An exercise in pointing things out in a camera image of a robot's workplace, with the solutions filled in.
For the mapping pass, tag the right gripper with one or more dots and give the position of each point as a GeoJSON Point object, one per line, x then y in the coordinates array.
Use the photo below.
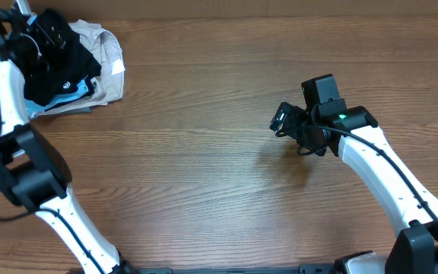
{"type": "Point", "coordinates": [289, 129]}

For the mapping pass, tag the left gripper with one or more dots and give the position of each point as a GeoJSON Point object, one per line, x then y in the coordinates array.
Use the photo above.
{"type": "Point", "coordinates": [47, 34]}

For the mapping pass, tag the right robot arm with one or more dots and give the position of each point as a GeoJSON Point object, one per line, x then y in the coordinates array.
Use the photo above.
{"type": "Point", "coordinates": [354, 135]}

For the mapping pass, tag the beige folded garment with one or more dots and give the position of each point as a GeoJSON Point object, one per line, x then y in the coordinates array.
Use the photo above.
{"type": "Point", "coordinates": [107, 51]}

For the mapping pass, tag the light blue folded t-shirt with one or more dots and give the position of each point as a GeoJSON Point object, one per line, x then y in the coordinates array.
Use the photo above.
{"type": "Point", "coordinates": [70, 97]}

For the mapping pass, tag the grey folded garment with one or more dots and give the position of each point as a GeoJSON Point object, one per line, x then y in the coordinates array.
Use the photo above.
{"type": "Point", "coordinates": [68, 112]}

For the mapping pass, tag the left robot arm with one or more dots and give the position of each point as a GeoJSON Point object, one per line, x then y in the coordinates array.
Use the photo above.
{"type": "Point", "coordinates": [34, 175]}

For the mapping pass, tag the black polo shirt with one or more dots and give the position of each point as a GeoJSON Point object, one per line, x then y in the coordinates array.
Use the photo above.
{"type": "Point", "coordinates": [42, 84]}

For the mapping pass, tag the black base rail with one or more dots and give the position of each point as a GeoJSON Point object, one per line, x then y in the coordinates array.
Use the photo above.
{"type": "Point", "coordinates": [234, 270]}

